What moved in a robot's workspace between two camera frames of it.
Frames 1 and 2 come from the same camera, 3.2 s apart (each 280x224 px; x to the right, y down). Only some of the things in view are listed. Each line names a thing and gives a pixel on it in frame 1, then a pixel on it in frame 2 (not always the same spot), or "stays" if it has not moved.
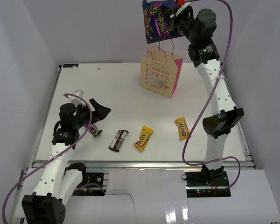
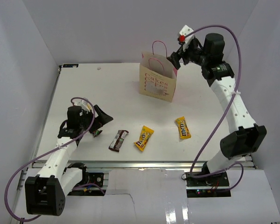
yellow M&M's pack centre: x=145 y=135 stays
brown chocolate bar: x=118 y=140 stays
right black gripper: x=173 y=19 to x=175 y=57
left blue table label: x=70 y=66 stays
